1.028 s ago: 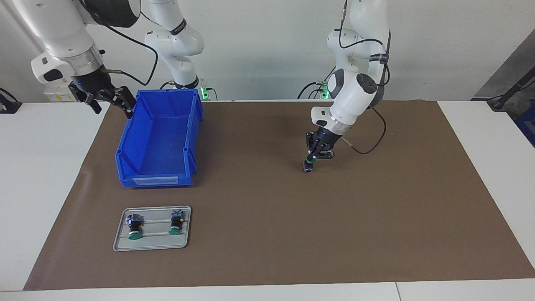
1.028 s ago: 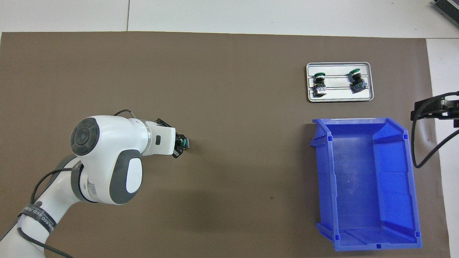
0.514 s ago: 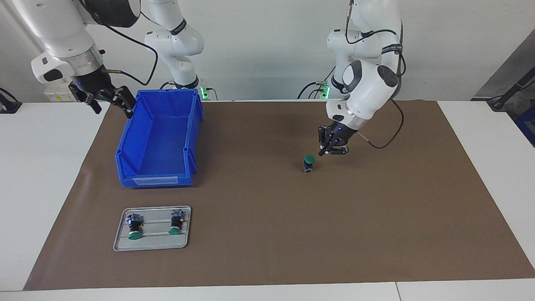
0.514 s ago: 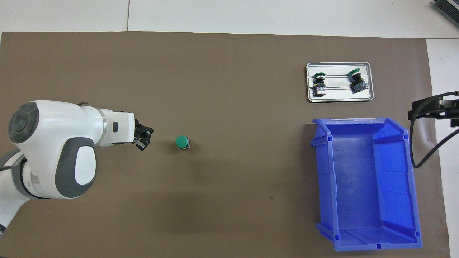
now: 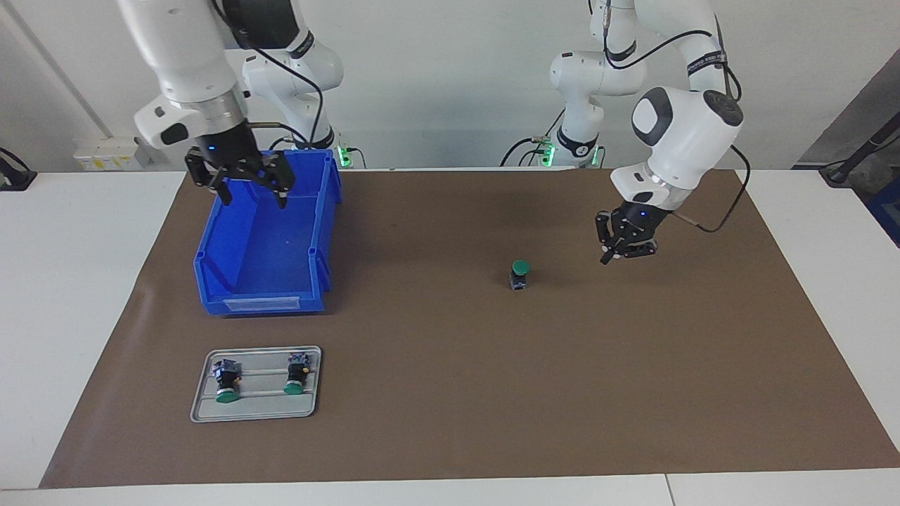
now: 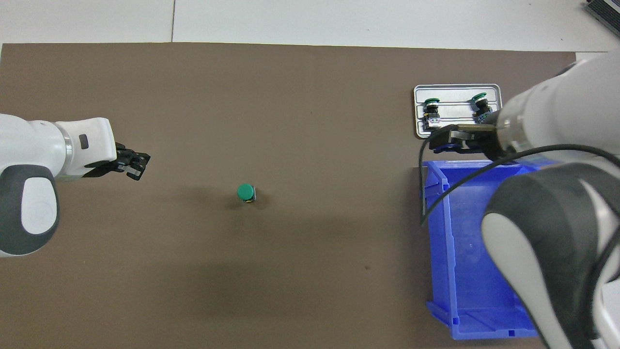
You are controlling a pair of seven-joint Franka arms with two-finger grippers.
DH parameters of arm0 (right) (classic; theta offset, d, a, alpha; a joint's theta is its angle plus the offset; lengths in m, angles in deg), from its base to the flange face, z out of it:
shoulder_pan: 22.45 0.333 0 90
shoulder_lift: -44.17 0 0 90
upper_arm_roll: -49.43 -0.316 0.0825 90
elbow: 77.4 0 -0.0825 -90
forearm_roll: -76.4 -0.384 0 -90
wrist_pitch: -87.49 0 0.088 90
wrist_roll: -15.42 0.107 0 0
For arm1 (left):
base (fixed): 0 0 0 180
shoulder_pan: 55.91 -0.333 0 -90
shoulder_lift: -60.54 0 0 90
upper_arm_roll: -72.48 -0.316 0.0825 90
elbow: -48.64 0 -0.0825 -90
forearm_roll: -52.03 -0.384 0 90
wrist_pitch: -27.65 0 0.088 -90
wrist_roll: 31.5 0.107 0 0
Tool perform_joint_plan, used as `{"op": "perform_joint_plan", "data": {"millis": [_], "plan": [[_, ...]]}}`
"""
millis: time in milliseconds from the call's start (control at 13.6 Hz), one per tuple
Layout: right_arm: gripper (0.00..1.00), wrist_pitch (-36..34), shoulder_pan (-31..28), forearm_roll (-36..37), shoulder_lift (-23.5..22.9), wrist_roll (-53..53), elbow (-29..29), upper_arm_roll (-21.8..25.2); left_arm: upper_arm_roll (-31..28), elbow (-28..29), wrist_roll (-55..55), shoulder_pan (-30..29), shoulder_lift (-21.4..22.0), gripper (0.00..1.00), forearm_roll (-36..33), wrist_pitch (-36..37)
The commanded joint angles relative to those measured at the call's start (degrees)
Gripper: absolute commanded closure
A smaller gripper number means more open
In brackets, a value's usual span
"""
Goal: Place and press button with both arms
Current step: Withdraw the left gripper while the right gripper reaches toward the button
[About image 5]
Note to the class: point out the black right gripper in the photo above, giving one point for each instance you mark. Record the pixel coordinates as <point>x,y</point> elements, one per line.
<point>232,154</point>

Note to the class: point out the blue crate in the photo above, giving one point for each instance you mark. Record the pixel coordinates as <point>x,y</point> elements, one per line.
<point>887,211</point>

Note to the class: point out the black clamp object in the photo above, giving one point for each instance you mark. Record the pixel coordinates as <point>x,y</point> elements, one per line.
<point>17,179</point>

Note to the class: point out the grey metal tray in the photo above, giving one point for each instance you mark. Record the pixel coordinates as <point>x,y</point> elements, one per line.
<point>267,411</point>

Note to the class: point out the green push button switch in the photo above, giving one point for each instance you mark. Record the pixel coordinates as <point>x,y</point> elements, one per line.
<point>519,268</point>
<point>295,383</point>
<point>226,393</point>

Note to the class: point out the white wall socket box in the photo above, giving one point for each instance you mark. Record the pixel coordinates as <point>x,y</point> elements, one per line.
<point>98,154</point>

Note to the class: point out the black stand pole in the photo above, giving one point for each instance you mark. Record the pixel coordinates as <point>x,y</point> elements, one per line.
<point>837,172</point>

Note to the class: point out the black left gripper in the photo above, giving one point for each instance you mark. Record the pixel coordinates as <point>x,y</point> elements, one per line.
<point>643,221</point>

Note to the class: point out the blue plastic storage bin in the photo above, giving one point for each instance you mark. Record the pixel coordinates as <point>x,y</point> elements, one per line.
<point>267,253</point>

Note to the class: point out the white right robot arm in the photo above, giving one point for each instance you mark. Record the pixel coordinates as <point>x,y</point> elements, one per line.
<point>190,63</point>

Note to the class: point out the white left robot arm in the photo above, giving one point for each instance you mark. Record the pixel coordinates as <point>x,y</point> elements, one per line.
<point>689,140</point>

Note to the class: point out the brown table mat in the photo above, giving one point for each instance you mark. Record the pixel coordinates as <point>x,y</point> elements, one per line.
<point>422,386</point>

